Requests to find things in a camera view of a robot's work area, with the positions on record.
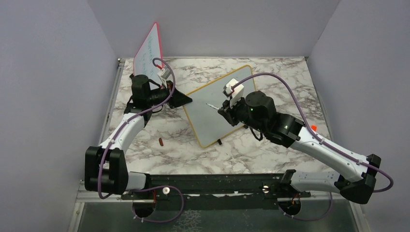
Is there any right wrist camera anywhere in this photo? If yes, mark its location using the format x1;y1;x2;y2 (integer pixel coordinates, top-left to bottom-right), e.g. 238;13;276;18
223;78;245;108

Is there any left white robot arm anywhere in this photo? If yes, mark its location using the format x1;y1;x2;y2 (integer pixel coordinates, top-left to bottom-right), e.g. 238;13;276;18
84;74;192;199

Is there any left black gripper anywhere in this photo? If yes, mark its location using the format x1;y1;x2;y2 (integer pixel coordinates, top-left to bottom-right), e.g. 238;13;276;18
146;80;193;109

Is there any aluminium side rail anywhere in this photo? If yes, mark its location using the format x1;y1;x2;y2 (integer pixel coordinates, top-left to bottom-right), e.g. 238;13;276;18
67;58;127;232

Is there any pink framed whiteboard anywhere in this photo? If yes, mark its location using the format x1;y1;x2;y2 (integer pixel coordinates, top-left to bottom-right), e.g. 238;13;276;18
133;22;163;84

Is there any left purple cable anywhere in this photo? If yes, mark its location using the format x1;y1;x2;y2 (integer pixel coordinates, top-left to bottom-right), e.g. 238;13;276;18
97;58;186;224

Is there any yellow framed whiteboard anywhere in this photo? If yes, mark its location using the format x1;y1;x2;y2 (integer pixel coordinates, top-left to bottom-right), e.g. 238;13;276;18
183;65;252;148

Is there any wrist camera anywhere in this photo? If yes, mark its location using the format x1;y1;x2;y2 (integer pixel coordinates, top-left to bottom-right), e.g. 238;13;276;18
157;67;171;89
223;78;245;108

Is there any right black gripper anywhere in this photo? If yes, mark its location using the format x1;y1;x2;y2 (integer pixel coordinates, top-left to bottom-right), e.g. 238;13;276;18
219;93;266;134

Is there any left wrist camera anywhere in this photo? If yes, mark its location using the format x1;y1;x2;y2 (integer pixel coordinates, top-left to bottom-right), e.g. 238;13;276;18
157;67;171;89

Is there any purple cable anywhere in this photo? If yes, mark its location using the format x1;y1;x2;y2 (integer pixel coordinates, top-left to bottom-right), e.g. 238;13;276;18
224;72;395;222
97;58;186;224

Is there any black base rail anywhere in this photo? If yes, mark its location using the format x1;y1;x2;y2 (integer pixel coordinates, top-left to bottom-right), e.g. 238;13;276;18
121;170;319;211

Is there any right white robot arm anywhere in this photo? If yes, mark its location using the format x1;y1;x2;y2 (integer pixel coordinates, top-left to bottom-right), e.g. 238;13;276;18
218;91;381;204

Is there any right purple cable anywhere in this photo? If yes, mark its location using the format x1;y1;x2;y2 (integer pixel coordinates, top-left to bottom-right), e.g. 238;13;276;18
224;72;395;222

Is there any white dry erase marker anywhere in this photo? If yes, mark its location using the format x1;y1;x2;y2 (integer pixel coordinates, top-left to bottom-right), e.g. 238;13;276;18
206;103;219;110

